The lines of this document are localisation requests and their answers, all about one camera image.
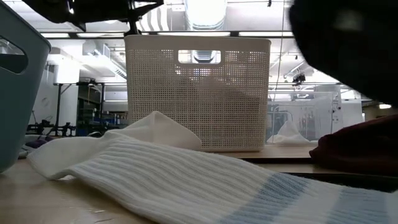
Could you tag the silver ceiling duct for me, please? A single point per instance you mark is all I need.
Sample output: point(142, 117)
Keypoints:
point(205, 15)

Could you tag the gray sock with purple toe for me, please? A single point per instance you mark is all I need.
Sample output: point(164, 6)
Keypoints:
point(35, 143)

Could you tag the plain white cloth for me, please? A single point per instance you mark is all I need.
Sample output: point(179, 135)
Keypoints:
point(289, 133)

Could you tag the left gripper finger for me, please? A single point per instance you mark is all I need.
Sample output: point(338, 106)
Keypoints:
point(146, 4)
point(133, 26)

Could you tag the teal plastic bin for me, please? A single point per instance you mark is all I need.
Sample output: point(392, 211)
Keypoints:
point(18, 109)

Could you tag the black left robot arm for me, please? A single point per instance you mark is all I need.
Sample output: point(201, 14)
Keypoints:
point(46, 9)

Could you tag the white perforated plastic basket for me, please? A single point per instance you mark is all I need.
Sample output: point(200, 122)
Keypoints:
point(199, 109)

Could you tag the black horizontal frame bar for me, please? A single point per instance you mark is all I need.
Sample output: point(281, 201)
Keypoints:
point(234, 33)

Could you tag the black ceiling-hung device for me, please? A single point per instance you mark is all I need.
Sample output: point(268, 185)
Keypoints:
point(299, 78)

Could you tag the black background table stand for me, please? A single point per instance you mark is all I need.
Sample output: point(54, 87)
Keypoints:
point(58, 109)

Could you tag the white sock with blue stripes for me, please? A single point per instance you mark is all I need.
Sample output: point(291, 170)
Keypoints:
point(155, 174)

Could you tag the black background equipment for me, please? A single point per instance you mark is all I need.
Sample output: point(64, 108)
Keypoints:
point(46, 127)

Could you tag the clear plastic bin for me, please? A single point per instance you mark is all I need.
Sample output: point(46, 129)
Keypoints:
point(323, 109)

